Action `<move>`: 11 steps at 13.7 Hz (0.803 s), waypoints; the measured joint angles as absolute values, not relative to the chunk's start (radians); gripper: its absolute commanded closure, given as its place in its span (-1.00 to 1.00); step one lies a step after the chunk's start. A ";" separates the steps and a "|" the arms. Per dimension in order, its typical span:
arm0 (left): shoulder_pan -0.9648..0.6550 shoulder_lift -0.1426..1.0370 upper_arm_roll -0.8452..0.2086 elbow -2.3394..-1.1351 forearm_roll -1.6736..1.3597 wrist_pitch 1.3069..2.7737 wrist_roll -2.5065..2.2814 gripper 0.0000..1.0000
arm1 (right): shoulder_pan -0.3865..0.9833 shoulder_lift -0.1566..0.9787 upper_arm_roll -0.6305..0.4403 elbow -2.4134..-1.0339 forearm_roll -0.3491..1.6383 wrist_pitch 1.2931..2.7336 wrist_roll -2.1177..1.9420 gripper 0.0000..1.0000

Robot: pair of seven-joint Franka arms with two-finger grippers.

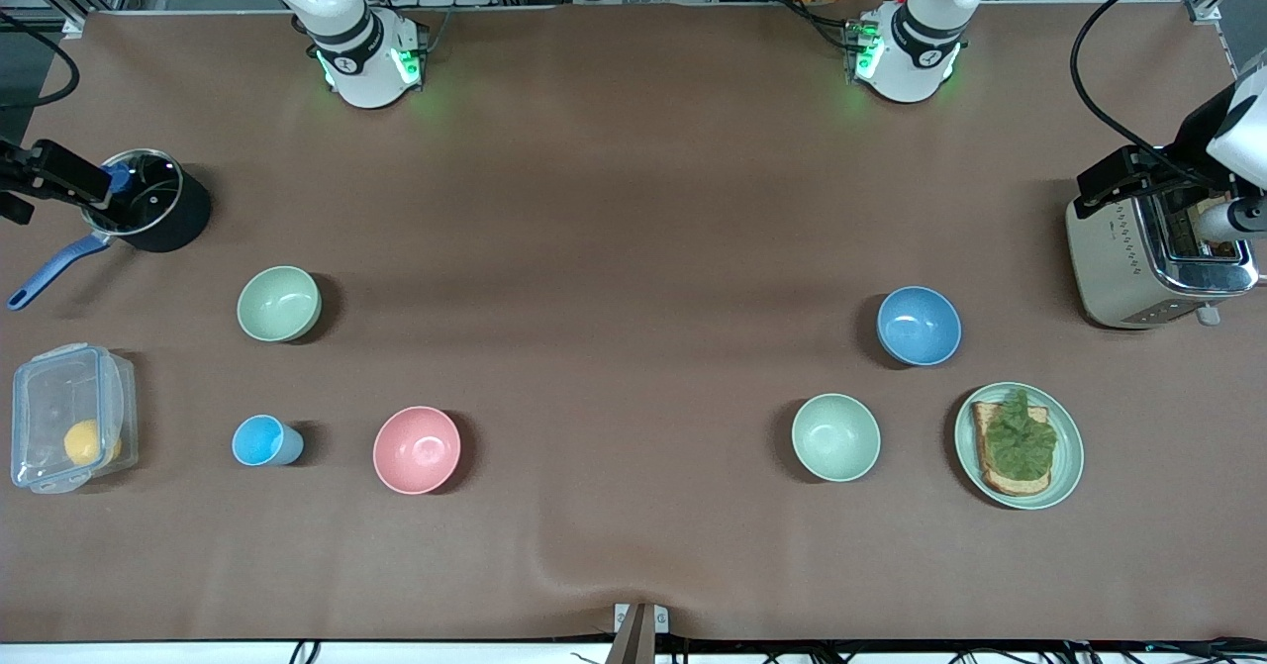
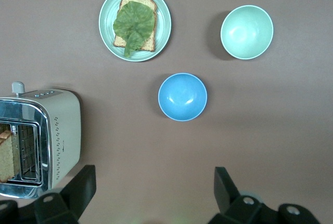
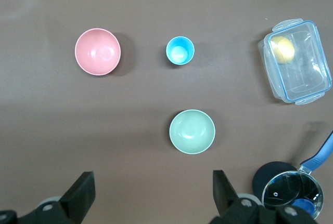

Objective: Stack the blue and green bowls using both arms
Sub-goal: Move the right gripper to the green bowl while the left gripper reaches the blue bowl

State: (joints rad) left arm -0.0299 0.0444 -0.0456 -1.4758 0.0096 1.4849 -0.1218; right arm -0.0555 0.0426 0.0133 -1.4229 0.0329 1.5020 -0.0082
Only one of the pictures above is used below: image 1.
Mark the pale green bowl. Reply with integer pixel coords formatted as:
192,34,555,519
791,393,882,483
237,266,323,343

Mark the blue bowl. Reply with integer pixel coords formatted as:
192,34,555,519
876,286,962,367

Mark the pink bowl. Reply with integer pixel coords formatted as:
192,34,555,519
372,406,462,496

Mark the silver toaster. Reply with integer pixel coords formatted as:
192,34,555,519
1066,189,1260,330

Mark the glass lid with blue knob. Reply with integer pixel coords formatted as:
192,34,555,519
81,149,185,237

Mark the clear plastic lidded container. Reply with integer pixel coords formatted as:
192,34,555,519
10,343,140,495

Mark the yellow lemon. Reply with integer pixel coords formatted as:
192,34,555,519
63,419,122,467

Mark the green lettuce leaf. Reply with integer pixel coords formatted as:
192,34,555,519
982,388,1058,481

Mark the pale green plate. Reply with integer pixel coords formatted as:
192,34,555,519
954,382,1085,511

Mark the light blue cup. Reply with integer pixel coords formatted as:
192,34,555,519
232,415,305,468

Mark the toast slice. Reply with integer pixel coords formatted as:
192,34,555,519
971,401,1052,498

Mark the black pot with blue handle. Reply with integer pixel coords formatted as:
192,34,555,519
8,149,212,311

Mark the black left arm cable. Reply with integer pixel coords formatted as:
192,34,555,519
1071,0,1267,190

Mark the metal table edge bracket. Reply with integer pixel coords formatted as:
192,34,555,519
606,603,670,664

